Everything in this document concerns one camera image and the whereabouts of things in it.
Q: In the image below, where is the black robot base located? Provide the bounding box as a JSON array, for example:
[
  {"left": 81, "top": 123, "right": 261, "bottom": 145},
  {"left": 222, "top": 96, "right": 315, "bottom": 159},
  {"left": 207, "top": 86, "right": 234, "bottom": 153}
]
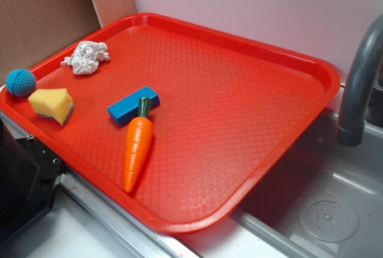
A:
[{"left": 1, "top": 122, "right": 64, "bottom": 246}]

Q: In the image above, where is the blue rectangular block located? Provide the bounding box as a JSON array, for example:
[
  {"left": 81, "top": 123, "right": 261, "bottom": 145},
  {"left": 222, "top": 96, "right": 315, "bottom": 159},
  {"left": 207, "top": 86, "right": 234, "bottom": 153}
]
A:
[{"left": 107, "top": 86, "right": 160, "bottom": 126}]

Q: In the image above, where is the red plastic tray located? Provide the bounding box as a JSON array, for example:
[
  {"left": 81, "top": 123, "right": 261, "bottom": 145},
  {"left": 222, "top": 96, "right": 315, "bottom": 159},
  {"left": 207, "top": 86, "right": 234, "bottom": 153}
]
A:
[{"left": 1, "top": 14, "right": 340, "bottom": 234}]

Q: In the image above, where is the orange plastic toy carrot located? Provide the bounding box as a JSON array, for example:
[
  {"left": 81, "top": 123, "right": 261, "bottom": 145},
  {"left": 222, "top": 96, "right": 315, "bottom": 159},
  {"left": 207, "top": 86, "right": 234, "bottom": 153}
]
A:
[{"left": 123, "top": 97, "right": 153, "bottom": 193}]

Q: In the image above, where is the crumpled white cloth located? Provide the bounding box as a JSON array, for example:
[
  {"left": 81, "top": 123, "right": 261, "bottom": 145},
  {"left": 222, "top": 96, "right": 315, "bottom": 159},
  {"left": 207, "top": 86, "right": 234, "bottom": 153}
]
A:
[{"left": 60, "top": 41, "right": 111, "bottom": 75}]

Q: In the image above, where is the yellow sponge piece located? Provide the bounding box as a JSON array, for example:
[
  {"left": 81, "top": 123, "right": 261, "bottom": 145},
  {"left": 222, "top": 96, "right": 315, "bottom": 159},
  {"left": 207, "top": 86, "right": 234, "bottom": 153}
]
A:
[{"left": 28, "top": 89, "right": 74, "bottom": 126}]

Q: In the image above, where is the grey plastic sink basin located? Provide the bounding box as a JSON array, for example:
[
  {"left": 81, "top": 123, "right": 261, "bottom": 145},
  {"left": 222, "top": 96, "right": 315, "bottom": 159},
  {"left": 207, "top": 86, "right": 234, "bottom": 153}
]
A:
[{"left": 179, "top": 107, "right": 383, "bottom": 258}]

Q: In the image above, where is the blue crocheted ball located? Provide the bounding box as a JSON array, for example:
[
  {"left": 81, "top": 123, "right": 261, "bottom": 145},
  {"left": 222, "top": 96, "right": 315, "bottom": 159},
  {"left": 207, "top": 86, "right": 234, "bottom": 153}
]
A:
[{"left": 5, "top": 69, "right": 37, "bottom": 97}]

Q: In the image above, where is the brown cardboard panel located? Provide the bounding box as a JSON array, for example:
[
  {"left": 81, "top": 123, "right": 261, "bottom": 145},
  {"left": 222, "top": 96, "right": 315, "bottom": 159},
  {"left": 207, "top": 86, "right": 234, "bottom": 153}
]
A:
[{"left": 1, "top": 0, "right": 100, "bottom": 84}]

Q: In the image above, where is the grey plastic faucet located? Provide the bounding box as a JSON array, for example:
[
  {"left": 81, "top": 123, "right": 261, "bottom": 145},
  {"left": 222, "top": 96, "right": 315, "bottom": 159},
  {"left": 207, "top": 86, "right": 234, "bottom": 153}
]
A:
[{"left": 336, "top": 16, "right": 382, "bottom": 147}]

